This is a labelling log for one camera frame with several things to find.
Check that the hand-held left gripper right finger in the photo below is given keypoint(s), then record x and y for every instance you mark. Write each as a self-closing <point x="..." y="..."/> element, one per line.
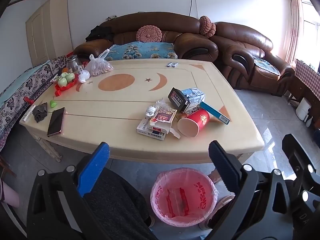
<point x="223" y="166"/>

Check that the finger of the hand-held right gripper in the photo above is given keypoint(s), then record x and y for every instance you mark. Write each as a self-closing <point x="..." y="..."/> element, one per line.
<point x="290" y="142"/>

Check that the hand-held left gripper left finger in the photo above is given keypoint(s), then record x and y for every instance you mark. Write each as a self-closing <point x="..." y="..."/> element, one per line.
<point x="93" y="170"/>

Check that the pink lined trash bin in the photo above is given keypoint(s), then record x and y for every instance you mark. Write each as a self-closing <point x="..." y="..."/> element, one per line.
<point x="182" y="200"/>

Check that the white medicine box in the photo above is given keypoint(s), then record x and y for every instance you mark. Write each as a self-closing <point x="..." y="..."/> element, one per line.
<point x="142" y="127"/>

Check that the white appliance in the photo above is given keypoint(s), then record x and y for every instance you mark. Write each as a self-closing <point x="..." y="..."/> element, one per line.
<point x="303" y="110"/>

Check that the person's dark trouser leg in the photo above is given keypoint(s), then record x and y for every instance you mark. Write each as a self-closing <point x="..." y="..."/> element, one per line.
<point x="120" y="200"/>

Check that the red paper cup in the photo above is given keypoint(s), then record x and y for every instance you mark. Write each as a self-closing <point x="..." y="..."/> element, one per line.
<point x="197" y="121"/>

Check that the wooden side table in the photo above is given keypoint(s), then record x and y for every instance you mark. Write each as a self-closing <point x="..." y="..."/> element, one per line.
<point x="300" y="90"/>

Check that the long teal box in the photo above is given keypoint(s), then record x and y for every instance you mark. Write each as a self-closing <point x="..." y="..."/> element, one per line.
<point x="215" y="112"/>

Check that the black smartphone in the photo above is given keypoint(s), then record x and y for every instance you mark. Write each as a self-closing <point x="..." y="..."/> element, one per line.
<point x="56" y="122"/>

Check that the red checkered tablecloth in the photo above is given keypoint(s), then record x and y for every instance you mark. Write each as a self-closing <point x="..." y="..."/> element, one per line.
<point x="308" y="80"/>

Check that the white red cigarette pack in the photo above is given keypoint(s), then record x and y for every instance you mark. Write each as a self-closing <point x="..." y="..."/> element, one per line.
<point x="157" y="133"/>

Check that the blue white milk carton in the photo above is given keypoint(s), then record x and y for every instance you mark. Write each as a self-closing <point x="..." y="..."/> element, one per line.
<point x="196" y="96"/>

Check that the small green cup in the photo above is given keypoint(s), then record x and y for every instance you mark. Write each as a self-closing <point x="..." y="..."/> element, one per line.
<point x="52" y="103"/>

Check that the dark crumpled cloth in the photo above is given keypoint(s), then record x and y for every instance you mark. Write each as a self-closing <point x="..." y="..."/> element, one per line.
<point x="40" y="112"/>

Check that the red patterned cigarette pack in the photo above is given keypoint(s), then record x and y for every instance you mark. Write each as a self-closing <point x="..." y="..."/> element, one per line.
<point x="163" y="115"/>

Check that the blue seat cloth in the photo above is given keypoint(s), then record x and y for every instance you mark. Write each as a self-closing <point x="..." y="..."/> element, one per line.
<point x="265" y="66"/>

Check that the black cardboard box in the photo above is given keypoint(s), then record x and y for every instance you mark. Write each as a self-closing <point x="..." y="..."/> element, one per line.
<point x="177" y="100"/>

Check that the crumpled white tissue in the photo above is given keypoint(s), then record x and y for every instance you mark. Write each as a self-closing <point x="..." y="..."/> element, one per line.
<point x="151" y="110"/>

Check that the white remote control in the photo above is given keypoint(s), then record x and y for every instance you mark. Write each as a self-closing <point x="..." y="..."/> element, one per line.
<point x="28" y="113"/>

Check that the red plastic tray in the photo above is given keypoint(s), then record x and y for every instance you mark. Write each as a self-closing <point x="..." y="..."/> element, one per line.
<point x="67" y="88"/>

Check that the pink cloth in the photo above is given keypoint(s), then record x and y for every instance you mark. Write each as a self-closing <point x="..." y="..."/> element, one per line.
<point x="10" y="195"/>

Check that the white crumpled plastic bag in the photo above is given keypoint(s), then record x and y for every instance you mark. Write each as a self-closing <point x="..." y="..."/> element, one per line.
<point x="83" y="76"/>

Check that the clear bag of peanuts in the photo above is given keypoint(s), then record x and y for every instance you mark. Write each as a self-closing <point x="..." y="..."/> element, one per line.
<point x="100" y="67"/>

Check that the glass jar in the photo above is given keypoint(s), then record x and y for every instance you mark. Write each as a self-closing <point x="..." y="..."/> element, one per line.
<point x="72" y="65"/>

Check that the floral patterned blanket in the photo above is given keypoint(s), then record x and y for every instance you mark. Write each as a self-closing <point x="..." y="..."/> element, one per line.
<point x="17" y="92"/>

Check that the brown leather armchair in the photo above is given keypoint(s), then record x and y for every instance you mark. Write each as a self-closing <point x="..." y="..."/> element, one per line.
<point x="245" y="42"/>

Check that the window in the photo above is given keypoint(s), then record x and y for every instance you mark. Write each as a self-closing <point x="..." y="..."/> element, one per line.
<point x="311" y="30"/>

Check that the pink curtain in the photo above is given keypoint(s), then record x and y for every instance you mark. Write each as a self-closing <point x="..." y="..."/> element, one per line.
<point x="295" y="25"/>

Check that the blue floral cushion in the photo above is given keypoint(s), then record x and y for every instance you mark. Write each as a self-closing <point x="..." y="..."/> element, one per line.
<point x="140" y="51"/>

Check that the pink round cushion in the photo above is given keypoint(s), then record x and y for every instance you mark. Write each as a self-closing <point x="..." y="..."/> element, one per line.
<point x="213" y="30"/>
<point x="149" y="33"/>
<point x="204" y="25"/>

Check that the black clothing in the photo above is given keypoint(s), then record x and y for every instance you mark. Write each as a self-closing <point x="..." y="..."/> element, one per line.
<point x="100" y="33"/>

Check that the cream wardrobe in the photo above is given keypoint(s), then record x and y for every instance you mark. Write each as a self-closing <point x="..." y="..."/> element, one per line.
<point x="47" y="30"/>

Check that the long brown leather sofa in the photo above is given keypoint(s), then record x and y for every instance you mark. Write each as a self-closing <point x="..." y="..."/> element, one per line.
<point x="155" y="21"/>

